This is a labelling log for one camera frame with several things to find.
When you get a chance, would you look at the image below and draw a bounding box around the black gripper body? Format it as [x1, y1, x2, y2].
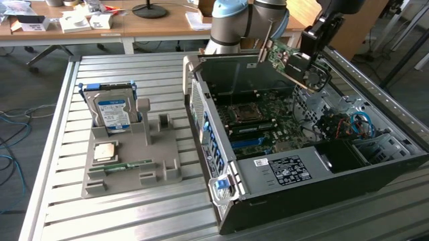
[314, 0, 366, 45]

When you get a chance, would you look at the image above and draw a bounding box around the green graphics card black fan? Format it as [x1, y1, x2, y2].
[257, 19, 333, 94]

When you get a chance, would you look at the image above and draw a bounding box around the wooden cabinet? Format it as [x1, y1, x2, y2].
[287, 0, 392, 61]

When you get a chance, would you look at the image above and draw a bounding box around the green motherboard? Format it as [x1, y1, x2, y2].
[214, 90, 322, 161]

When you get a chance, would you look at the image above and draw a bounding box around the CPU socket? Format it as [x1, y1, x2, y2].
[227, 102, 265, 124]

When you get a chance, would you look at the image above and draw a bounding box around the brown cardboard box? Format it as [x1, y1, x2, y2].
[197, 0, 215, 17]

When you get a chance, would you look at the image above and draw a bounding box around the white paper stack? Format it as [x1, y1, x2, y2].
[185, 11, 214, 31]

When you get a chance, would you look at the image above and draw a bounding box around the green RAM stick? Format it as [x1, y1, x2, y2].
[88, 158, 154, 174]
[233, 124, 274, 133]

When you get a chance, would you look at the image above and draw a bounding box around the blue expansion slot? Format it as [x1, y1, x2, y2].
[231, 139, 266, 149]

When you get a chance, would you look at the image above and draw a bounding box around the silver metal disk bay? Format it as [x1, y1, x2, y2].
[350, 133, 414, 165]

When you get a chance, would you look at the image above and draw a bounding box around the black round lamp base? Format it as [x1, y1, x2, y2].
[131, 0, 169, 19]

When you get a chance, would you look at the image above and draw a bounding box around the grey power supply unit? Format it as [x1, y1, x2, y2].
[231, 146, 334, 196]

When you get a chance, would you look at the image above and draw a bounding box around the blue case latch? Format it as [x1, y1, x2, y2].
[214, 177, 235, 189]

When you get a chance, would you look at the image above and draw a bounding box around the black open PC case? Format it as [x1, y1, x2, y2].
[182, 46, 429, 236]

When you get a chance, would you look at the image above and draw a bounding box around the small white box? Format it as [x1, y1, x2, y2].
[90, 14, 114, 30]

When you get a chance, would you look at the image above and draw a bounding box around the hard disk in blue carrier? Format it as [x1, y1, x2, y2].
[78, 80, 139, 133]

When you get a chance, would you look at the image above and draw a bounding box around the grey plastic parts rack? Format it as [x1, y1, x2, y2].
[82, 98, 183, 199]

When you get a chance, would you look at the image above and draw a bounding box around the white box with tape roll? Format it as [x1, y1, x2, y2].
[59, 11, 92, 34]

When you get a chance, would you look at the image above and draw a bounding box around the silver CPU chip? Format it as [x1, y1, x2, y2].
[94, 144, 118, 161]

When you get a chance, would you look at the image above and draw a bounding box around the wooden desk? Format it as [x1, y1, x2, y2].
[0, 0, 308, 55]

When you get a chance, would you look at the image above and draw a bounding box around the grey wheeled table foot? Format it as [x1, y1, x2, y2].
[27, 45, 75, 73]

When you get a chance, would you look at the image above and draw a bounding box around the white box with black insert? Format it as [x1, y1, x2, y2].
[16, 15, 51, 32]

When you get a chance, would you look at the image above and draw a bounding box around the clear plastic bag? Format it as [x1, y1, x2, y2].
[0, 0, 35, 16]

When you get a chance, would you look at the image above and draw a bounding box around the blue data wire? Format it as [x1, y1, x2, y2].
[348, 111, 377, 138]

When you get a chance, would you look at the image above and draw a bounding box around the orange wire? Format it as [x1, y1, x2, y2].
[337, 116, 354, 138]

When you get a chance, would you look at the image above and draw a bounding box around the white cable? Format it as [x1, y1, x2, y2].
[0, 104, 56, 118]

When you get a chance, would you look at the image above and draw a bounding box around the blue cable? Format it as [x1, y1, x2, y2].
[0, 117, 31, 214]

